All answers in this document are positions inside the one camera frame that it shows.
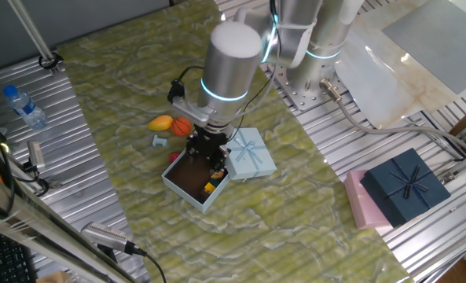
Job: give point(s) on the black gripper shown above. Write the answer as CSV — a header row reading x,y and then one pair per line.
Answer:
x,y
207,143

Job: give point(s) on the dark blue toy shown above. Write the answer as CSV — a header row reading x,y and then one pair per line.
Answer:
x,y
215,181

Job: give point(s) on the gold metallic toy block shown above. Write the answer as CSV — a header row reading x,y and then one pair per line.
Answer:
x,y
209,187

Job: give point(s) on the light blue gift box lid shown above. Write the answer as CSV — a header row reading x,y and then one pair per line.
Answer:
x,y
252,157

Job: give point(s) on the small pink toy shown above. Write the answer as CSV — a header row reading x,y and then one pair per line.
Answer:
x,y
173,158

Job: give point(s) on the light blue gift box base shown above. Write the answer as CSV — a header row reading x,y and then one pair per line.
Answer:
x,y
185,192

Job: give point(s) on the orange toy basketball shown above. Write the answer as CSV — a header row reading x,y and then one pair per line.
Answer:
x,y
181,126

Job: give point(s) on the small grey toy block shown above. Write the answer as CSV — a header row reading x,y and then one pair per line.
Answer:
x,y
160,141

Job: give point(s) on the yellow orange toy mango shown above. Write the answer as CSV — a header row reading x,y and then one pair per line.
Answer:
x,y
160,123

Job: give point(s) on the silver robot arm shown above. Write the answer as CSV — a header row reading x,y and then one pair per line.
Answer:
x,y
228,67

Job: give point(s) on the dark blue gift box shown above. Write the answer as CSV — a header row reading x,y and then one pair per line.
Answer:
x,y
405,186

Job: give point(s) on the green marble pattern mat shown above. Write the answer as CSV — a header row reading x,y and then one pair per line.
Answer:
x,y
236,236

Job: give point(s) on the silver robot mounting plate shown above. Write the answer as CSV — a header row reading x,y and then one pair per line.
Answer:
x,y
295,96

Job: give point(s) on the white ridged device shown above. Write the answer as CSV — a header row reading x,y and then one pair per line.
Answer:
x,y
103,234

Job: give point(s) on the pink flat object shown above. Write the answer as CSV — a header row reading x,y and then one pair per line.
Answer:
x,y
364,208

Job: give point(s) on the beige flat sheet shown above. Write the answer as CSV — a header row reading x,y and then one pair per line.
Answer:
x,y
374,78

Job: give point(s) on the clear plastic water bottle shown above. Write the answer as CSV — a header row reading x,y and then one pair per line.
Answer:
x,y
24,108

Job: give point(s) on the silver tripod pole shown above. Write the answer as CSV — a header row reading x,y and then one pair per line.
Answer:
x,y
32,31

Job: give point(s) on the black keyboard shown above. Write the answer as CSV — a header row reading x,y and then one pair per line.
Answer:
x,y
1,255

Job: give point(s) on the grey studded baseplate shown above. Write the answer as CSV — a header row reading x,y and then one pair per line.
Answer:
x,y
441,35

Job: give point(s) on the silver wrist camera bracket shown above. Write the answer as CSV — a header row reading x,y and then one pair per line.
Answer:
x,y
193,112

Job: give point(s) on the aluminium frame bar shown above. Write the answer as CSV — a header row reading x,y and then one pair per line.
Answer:
x,y
40,228

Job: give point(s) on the silver aluminium rail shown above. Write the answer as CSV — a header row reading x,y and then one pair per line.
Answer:
x,y
464,165

